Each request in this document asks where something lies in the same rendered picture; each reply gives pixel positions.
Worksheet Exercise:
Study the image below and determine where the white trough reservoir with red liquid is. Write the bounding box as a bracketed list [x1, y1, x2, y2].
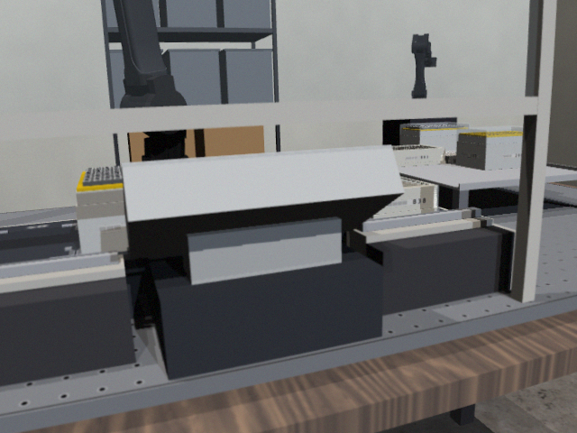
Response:
[392, 144, 446, 167]

